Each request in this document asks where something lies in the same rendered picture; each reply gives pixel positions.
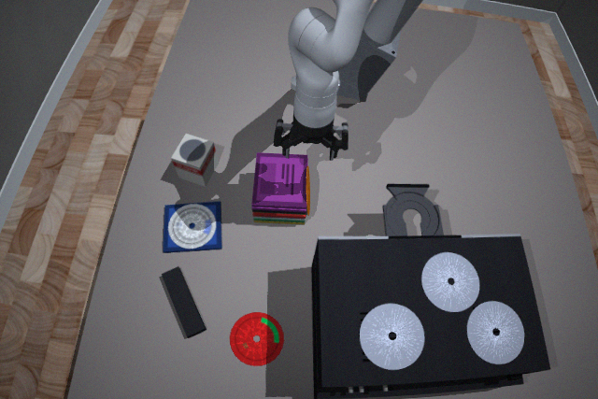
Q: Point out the black flat bar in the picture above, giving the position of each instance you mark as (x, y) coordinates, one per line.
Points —
(181, 297)

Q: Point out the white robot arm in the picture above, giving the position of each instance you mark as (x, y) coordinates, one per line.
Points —
(314, 35)

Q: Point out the red cd with green label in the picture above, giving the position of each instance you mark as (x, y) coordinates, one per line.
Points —
(254, 353)

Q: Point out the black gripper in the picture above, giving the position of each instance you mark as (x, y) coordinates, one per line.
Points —
(300, 133)

